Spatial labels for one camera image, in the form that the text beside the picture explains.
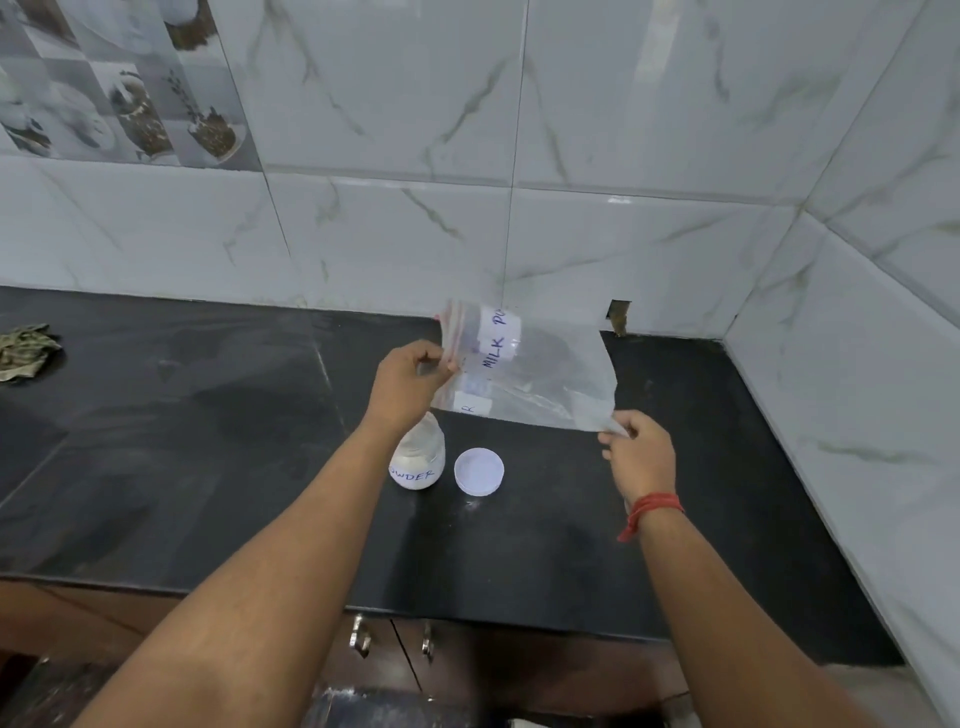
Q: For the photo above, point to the person's right hand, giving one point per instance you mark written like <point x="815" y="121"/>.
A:
<point x="645" y="465"/>

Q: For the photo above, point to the person's left hand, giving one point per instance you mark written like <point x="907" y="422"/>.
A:
<point x="401" y="386"/>

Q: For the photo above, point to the person's left thumb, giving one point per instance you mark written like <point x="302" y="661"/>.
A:
<point x="444" y="366"/>

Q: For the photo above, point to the person's right thumb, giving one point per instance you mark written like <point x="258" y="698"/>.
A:
<point x="611" y="448"/>

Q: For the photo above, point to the clear plastic zip bag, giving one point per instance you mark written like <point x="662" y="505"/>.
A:
<point x="547" y="375"/>

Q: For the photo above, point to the person's left forearm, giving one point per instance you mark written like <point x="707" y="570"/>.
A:
<point x="247" y="600"/>

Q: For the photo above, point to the person's right forearm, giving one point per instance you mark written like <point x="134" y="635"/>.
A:
<point x="735" y="630"/>

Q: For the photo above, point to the red thread wristband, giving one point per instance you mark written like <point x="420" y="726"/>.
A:
<point x="651" y="510"/>

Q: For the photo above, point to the clear jar with white powder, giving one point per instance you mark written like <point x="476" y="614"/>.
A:
<point x="421" y="465"/>

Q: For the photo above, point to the white round jar lid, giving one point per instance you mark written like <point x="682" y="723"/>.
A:
<point x="478" y="471"/>

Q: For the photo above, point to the brown wooden cabinet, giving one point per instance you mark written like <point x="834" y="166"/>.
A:
<point x="487" y="675"/>

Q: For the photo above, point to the grey metal container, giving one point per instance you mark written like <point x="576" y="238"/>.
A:
<point x="360" y="709"/>

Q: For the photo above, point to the crumpled green patterned cloth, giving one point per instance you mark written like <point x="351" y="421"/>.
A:
<point x="26" y="352"/>

